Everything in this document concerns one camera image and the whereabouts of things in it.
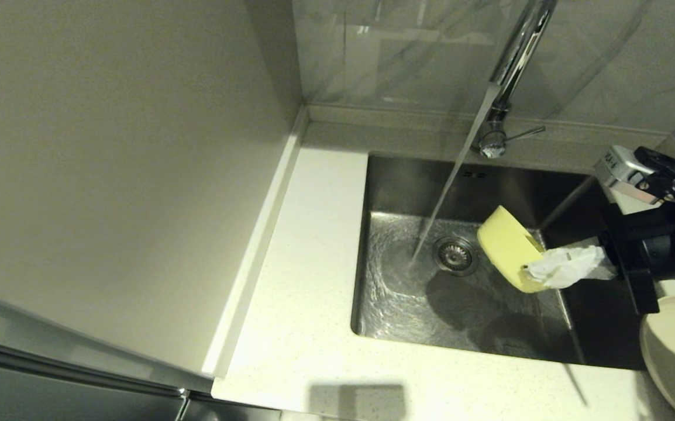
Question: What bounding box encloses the yellow plastic bowl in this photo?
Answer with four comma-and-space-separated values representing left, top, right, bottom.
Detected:
477, 205, 549, 294

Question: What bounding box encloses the chrome faucet lever handle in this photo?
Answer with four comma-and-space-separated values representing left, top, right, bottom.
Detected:
504, 125, 547, 145

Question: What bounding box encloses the stainless steel sink basin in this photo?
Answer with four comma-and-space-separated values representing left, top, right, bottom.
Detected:
350, 152, 669, 371

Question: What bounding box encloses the round metal drain strainer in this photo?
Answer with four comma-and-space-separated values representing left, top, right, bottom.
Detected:
432, 236, 481, 277

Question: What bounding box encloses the chrome kitchen faucet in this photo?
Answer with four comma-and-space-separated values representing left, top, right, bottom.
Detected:
471, 0, 559, 160

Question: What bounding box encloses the grey cabinet side panel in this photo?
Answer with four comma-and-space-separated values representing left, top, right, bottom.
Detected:
0, 0, 304, 392

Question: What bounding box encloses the stainless steel appliance front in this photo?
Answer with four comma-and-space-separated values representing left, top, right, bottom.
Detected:
0, 333, 283, 421

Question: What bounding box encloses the black cable connector block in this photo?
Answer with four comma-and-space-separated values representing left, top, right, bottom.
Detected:
593, 144, 675, 215

